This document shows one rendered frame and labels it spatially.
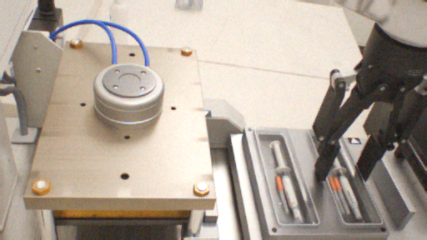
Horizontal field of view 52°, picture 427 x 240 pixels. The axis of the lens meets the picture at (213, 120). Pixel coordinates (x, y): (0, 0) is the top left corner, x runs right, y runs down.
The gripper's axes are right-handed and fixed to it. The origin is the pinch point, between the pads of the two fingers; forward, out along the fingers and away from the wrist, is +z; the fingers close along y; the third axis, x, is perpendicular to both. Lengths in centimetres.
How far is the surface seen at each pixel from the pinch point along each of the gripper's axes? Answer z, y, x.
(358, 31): 83, 105, 194
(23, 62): -3.2, -45.8, 14.8
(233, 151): 6.1, -14.4, 7.0
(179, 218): 0.1, -24.0, -10.1
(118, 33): 23, -36, 68
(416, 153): 2.2, 13.6, 3.7
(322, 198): 3.6, -3.8, -4.2
